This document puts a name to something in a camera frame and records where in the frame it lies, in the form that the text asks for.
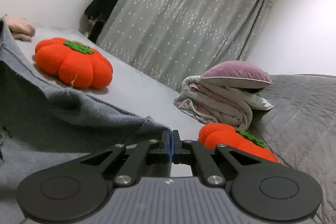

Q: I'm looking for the orange pumpkin cushion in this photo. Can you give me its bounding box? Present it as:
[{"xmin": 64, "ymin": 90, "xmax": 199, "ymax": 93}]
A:
[
  {"xmin": 198, "ymin": 123, "xmax": 279, "ymax": 164},
  {"xmin": 35, "ymin": 38, "xmax": 113, "ymax": 89}
]

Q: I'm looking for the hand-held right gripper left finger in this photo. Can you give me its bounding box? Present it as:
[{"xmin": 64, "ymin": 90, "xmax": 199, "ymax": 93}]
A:
[{"xmin": 79, "ymin": 130, "xmax": 172, "ymax": 187}]

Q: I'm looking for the black hanging jacket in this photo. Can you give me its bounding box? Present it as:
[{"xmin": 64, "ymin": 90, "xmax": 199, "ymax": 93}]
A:
[{"xmin": 83, "ymin": 0, "xmax": 123, "ymax": 44}]

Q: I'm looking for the grey knit sweater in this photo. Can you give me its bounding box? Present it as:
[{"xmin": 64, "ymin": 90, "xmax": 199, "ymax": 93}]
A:
[{"xmin": 0, "ymin": 15, "xmax": 172, "ymax": 198}]

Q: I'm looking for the beige folded cloth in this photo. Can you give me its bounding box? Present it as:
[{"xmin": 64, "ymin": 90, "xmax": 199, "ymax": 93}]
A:
[{"xmin": 4, "ymin": 15, "xmax": 36, "ymax": 42}]

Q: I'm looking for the grey quilted blanket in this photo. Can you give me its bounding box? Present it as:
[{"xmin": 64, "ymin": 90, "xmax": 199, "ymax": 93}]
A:
[{"xmin": 247, "ymin": 74, "xmax": 336, "ymax": 224}]

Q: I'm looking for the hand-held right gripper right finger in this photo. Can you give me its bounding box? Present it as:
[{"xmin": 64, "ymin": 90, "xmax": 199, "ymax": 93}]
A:
[{"xmin": 171, "ymin": 130, "xmax": 279, "ymax": 187}]

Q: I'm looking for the purple pillow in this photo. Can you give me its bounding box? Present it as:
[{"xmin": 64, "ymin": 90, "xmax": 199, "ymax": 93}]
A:
[{"xmin": 201, "ymin": 61, "xmax": 273, "ymax": 90}]

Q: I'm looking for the grey star curtain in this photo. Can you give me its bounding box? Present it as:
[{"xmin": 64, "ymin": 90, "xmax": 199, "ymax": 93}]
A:
[{"xmin": 96, "ymin": 0, "xmax": 273, "ymax": 93}]

